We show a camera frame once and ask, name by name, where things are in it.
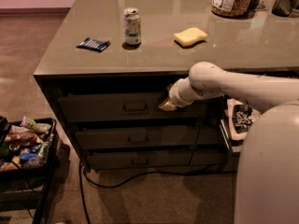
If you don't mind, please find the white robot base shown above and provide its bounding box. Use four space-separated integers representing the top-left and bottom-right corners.
234 102 299 224

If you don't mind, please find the blue striped snack packet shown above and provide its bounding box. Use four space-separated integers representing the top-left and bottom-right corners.
77 37 110 52

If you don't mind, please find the dark metal kettle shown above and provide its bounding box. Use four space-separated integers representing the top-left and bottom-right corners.
272 0 297 17

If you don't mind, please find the green white soda can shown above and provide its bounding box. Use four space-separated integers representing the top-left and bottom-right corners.
123 7 141 46

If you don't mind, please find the black floor cable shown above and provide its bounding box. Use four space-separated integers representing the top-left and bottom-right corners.
78 160 219 224

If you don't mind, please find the grey drawer cabinet counter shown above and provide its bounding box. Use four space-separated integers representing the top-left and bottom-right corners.
35 0 299 171

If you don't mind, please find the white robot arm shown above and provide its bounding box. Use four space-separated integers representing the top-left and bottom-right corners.
158 62 299 113

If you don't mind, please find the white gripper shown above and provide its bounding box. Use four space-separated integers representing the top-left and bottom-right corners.
158 78 194 112

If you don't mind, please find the black snack cart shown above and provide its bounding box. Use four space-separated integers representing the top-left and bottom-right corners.
0 118 59 224

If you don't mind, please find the black white chip bag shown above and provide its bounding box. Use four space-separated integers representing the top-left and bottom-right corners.
227 99 261 141

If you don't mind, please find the green snack bag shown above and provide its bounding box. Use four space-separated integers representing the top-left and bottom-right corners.
21 116 51 133

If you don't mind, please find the yellow sponge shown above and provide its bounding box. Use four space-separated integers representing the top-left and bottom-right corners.
173 27 208 47

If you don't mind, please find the brown snack bag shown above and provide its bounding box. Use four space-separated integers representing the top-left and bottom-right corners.
5 131 43 144

